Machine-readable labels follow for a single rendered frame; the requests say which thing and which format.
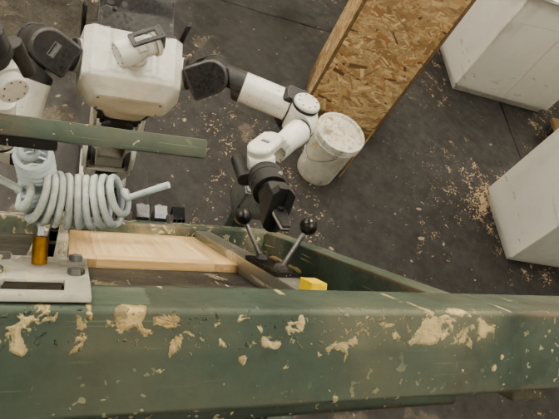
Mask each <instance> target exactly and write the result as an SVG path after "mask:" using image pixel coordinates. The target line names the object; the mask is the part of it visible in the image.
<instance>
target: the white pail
mask: <svg viewBox="0 0 559 419"><path fill-rule="evenodd" d="M374 131H375V129H373V131H372V132H371V134H370V135H369V137H370V136H371V135H372V134H373V133H374ZM369 137H368V138H367V139H366V141H364V133H363V132H362V130H361V128H360V127H359V125H358V124H357V123H356V122H355V121H354V120H352V119H351V118H349V117H348V116H346V115H344V114H341V113H338V112H328V113H324V114H323V115H322V116H321V117H320V118H319V119H318V123H317V126H316V127H315V129H314V133H313V135H312V136H311V137H310V139H309V142H308V140H307V142H308V144H307V145H306V144H305V146H304V151H303V153H302V154H301V156H300V158H299V160H298V164H297V166H298V170H299V173H300V174H301V175H302V177H303V178H304V179H305V180H307V181H308V182H309V183H311V184H313V185H327V184H329V183H330V182H331V181H332V180H333V178H334V177H335V176H336V175H337V174H338V173H339V172H340V171H341V170H342V168H343V167H344V166H345V165H346V163H347V162H348V161H349V160H350V159H351V158H352V157H353V158H352V159H351V161H350V162H349V163H348V164H347V165H346V167H345V168H344V170H343V171H342V172H341V174H340V175H339V177H340V176H341V175H342V174H343V173H344V171H345V170H346V169H347V167H348V166H349V164H350V163H351V162H352V160H353V159H354V157H355V156H356V155H357V154H358V153H359V152H360V150H361V149H362V148H363V146H364V144H365V143H366V142H367V140H368V139H369ZM307 142H306V143H307Z"/></svg>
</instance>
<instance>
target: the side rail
mask: <svg viewBox="0 0 559 419"><path fill-rule="evenodd" d="M296 240H297V239H295V238H293V237H290V236H288V235H285V234H280V233H266V234H265V248H264V255H266V256H267V257H268V258H270V259H273V260H274V261H276V262H278V263H282V262H283V260H284V258H285V257H286V255H287V254H288V252H289V251H290V249H291V248H292V246H293V245H294V243H295V241H296ZM286 266H287V267H288V268H290V269H293V270H294V271H296V272H298V273H299V276H300V277H301V278H316V279H318V280H321V281H323V282H325V283H327V290H338V291H371V292H405V293H448V292H446V291H443V290H441V289H438V288H434V287H432V286H429V285H426V284H424V283H420V282H418V281H415V280H412V279H408V278H405V277H404V276H401V275H398V274H394V273H391V272H389V271H387V270H384V269H380V268H377V267H375V266H373V265H370V264H366V263H363V262H361V261H358V260H356V259H351V258H349V257H347V256H344V255H342V254H337V253H335V252H333V251H330V250H327V249H323V248H321V247H319V246H316V245H313V244H309V243H307V242H304V241H302V242H301V243H300V245H299V247H298V248H297V249H296V250H295V252H294V254H293V255H292V257H291V258H290V260H289V262H288V263H287V264H286ZM497 393H498V394H500V395H502V396H504V397H505V398H507V399H509V400H511V401H524V400H536V399H540V398H541V397H542V390H536V391H523V392H497Z"/></svg>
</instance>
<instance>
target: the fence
mask: <svg viewBox="0 0 559 419"><path fill-rule="evenodd" d="M195 238H196V239H198V240H199V241H201V242H202V243H204V244H206V245H207V246H209V247H211V248H212V249H213V250H215V251H216V252H218V253H220V254H222V255H223V256H225V257H226V258H228V259H229V260H231V261H232V262H234V263H235V264H237V265H238V270H237V273H238V274H240V275H242V276H243V277H245V278H246V279H248V280H249V281H250V282H251V283H253V284H255V285H256V286H258V287H259V288H270V289H300V288H299V282H300V279H299V278H280V277H275V276H274V275H272V274H269V273H268V272H266V271H264V270H263V269H261V268H259V267H258V266H256V265H254V264H252V263H251V262H249V261H247V260H246V259H245V256H246V255H254V254H252V253H250V252H248V251H246V250H244V249H242V248H240V247H239V246H237V245H235V244H232V243H231V242H229V241H227V240H225V239H222V238H221V237H220V236H218V235H216V234H213V233H211V232H210V231H197V230H196V231H195Z"/></svg>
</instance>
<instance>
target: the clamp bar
mask: <svg viewBox="0 0 559 419"><path fill-rule="evenodd" d="M0 145H5V146H13V147H15V148H14V149H13V152H12V161H13V164H14V166H15V169H16V173H17V179H18V182H21V183H22V184H24V186H23V190H22V191H21V194H20V198H21V199H22V200H24V198H25V196H26V193H27V184H26V183H25V181H26V182H30V183H34V185H35V187H36V190H35V195H34V198H33V201H32V203H31V205H30V206H29V208H28V209H27V210H25V211H23V212H21V214H23V215H24V216H25V214H26V213H27V212H28V211H32V210H35V209H36V207H37V203H38V201H39V199H40V196H41V193H42V185H43V177H44V176H47V175H49V174H50V176H52V175H53V174H54V173H55V171H56V172H57V165H56V160H55V155H54V153H53V151H57V145H58V143H57V141H52V140H39V139H31V138H23V137H16V136H3V135H0ZM31 162H42V164H35V163H33V164H30V165H27V164H28V163H31ZM64 212H65V211H63V214H62V219H61V223H60V224H59V226H58V227H57V228H55V229H54V228H52V226H51V220H50V221H49V222H48V223H47V224H46V225H44V226H43V227H42V226H41V225H39V223H38V220H37V221H35V222H33V223H32V224H36V225H37V227H38V232H37V235H33V239H32V245H31V247H30V249H29V250H28V252H27V256H26V255H12V253H11V252H10V251H0V287H1V285H3V283H4V282H5V281H11V282H44V283H62V286H63V287H64V290H39V289H0V302H38V303H90V302H91V301H92V289H91V283H90V279H89V273H88V267H87V259H85V258H83V257H82V255H81V254H70V255H69V258H68V257H67V251H68V235H69V230H66V229H64V227H63V222H64Z"/></svg>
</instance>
